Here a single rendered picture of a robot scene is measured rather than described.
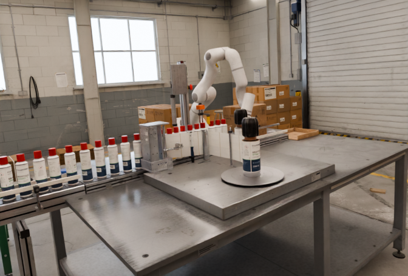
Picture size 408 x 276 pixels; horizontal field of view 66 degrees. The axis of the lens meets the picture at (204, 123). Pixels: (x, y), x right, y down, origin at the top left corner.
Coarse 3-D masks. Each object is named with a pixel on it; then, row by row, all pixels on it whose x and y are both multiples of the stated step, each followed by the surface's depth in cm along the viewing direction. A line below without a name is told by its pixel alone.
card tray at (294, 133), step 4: (292, 128) 291; (296, 128) 290; (300, 128) 287; (288, 132) 288; (292, 132) 288; (296, 132) 287; (300, 132) 286; (304, 132) 284; (308, 132) 280; (312, 132) 267; (316, 132) 270; (288, 136) 270; (292, 136) 269; (296, 136) 268; (300, 136) 257; (304, 136) 260; (308, 136) 264
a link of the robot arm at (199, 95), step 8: (216, 48) 243; (208, 56) 237; (216, 56) 237; (224, 56) 243; (208, 64) 242; (208, 72) 250; (216, 72) 250; (208, 80) 253; (200, 88) 258; (208, 88) 257; (192, 96) 262; (200, 96) 258
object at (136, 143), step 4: (136, 136) 180; (136, 140) 181; (140, 140) 182; (136, 144) 180; (140, 144) 181; (136, 148) 180; (140, 148) 181; (136, 152) 181; (140, 152) 181; (136, 156) 181; (140, 156) 182; (136, 160) 182; (140, 160) 182; (136, 164) 182; (140, 164) 182; (136, 168) 183; (140, 168) 182
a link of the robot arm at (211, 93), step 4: (212, 88) 269; (208, 92) 264; (212, 92) 267; (208, 96) 264; (212, 96) 268; (208, 100) 269; (212, 100) 273; (192, 104) 275; (196, 104) 273; (204, 104) 274; (208, 104) 274; (192, 108) 274; (196, 112) 274; (200, 112) 274
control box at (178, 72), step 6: (174, 66) 197; (180, 66) 197; (174, 72) 198; (180, 72) 198; (186, 72) 199; (174, 78) 198; (180, 78) 198; (186, 78) 199; (174, 84) 199; (180, 84) 199; (186, 84) 200; (174, 90) 199; (180, 90) 200; (186, 90) 200
